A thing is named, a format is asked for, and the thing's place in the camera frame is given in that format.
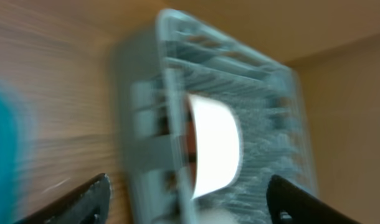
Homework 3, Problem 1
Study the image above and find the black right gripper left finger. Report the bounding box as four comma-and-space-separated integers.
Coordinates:
16, 173, 112, 224

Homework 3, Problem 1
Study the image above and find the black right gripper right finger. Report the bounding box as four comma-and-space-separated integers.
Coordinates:
266, 175, 358, 224

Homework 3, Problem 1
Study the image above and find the pink small bowl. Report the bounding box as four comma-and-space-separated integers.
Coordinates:
187, 94, 244, 199

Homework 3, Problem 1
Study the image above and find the grey dishwasher rack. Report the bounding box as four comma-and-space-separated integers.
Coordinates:
111, 9, 318, 223

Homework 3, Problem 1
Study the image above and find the teal plastic tray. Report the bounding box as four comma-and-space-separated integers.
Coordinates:
0, 82, 32, 223

